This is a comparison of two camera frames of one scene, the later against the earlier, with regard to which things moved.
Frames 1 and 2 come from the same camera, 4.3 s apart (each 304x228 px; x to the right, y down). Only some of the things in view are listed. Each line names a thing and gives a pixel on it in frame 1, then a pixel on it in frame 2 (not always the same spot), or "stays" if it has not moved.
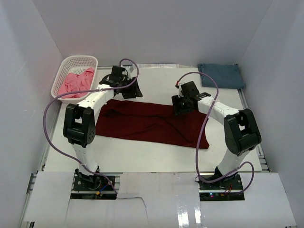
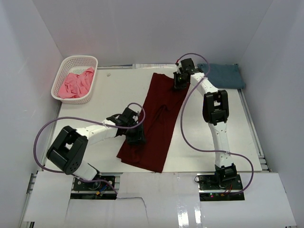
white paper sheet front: (159, 200) stays
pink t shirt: (72, 82) stays
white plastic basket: (75, 64) stays
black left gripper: (134, 91) -> (138, 136)
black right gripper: (176, 100) -> (176, 85)
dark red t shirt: (155, 122) -> (162, 104)
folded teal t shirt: (226, 75) stays
